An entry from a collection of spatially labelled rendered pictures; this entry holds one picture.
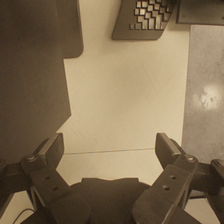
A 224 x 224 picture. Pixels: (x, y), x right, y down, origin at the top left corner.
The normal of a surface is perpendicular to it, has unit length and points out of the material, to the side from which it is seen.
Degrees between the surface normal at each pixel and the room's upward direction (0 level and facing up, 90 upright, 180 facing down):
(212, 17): 0
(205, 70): 0
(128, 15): 5
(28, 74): 86
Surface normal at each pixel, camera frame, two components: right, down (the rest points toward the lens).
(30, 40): 1.00, -0.04
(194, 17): 0.02, 0.30
